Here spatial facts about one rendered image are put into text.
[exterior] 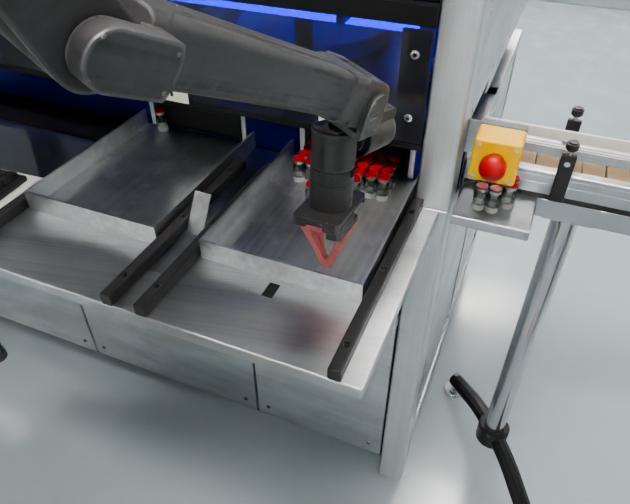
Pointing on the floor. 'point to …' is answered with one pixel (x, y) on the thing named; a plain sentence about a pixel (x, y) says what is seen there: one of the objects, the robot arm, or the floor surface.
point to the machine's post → (456, 59)
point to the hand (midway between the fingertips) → (326, 260)
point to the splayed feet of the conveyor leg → (458, 387)
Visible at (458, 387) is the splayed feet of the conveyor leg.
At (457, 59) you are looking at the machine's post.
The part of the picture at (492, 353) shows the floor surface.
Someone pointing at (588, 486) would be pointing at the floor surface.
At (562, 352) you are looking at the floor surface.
